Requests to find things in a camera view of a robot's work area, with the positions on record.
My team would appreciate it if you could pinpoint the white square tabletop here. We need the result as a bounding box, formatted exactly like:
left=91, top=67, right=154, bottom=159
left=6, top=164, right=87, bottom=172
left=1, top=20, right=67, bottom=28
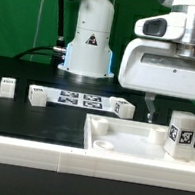
left=83, top=114, right=195, bottom=167

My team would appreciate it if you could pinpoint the fiducial marker sheet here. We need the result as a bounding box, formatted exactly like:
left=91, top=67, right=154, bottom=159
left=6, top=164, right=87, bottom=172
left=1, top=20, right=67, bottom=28
left=44, top=87, right=114, bottom=112

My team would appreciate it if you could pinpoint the black cable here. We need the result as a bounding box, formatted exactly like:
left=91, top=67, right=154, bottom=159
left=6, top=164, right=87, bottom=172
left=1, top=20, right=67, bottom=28
left=12, top=41, right=66, bottom=68

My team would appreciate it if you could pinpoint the white U-shaped fence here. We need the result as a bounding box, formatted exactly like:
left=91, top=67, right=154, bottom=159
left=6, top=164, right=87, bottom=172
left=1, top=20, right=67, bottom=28
left=0, top=137, right=195, bottom=192

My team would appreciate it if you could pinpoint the white cable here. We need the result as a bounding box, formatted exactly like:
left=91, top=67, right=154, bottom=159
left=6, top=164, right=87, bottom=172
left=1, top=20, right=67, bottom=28
left=29, top=0, right=53, bottom=64

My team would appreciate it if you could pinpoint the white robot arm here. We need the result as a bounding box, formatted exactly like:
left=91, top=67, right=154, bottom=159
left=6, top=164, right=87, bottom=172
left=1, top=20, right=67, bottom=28
left=58, top=0, right=195, bottom=112

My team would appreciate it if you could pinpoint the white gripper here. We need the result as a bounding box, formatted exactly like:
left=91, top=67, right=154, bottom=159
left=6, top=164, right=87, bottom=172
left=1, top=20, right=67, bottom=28
left=118, top=12, right=195, bottom=124

